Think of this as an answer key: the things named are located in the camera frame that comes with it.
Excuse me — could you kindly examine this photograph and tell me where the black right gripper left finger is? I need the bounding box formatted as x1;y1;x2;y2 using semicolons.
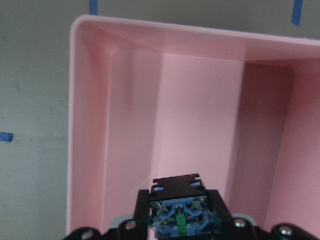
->
117;189;150;240

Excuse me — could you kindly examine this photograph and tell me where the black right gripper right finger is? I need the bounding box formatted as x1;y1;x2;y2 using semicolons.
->
206;190;258;240

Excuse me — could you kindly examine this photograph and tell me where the yellow push button switch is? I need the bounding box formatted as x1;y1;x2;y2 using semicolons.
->
149;173;222;240

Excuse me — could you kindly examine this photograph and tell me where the pink plastic tray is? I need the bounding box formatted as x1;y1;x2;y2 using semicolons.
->
66;15;320;236

